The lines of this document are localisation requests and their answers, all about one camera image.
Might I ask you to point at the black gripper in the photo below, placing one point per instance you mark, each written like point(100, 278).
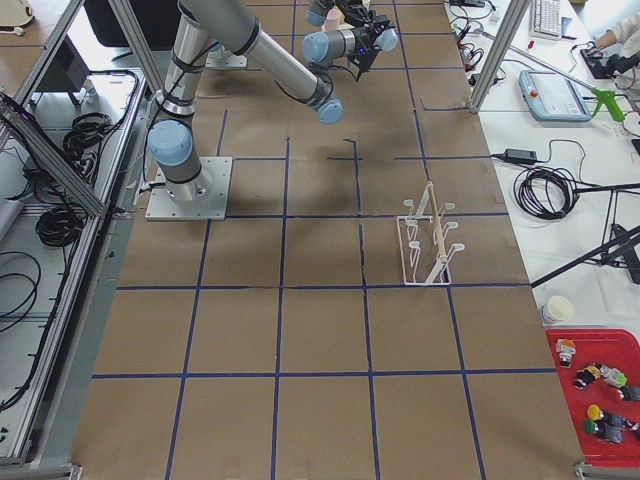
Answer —
point(361, 38)
point(358, 6)

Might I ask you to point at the light blue plastic cup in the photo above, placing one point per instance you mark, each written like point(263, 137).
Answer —
point(387, 40)

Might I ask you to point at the pink plastic cup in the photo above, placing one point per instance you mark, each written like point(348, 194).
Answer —
point(332, 21)

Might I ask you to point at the white paper cup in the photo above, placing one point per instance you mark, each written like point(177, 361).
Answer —
point(557, 309)

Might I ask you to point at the white keyboard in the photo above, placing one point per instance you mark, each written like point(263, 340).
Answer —
point(545, 19)

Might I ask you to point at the blue teach pendant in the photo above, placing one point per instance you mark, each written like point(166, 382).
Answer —
point(551, 97)

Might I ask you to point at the black power adapter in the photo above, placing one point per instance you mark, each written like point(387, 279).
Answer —
point(520, 156)

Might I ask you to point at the person in white shirt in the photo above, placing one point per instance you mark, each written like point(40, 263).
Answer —
point(623, 66)

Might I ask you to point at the black tripod stand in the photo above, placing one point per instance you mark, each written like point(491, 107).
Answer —
point(612, 246)

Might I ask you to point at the red parts tray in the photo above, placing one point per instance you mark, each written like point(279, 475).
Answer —
point(599, 375)

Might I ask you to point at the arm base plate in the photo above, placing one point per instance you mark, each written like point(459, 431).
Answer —
point(225, 60)
point(205, 197)

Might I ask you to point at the aluminium frame post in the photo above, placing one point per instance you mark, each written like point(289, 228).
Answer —
point(511, 21)

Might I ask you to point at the white wire cup rack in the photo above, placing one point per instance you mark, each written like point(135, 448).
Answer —
point(425, 252)

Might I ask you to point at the green handled reach tool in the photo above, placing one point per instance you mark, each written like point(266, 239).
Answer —
point(594, 98)

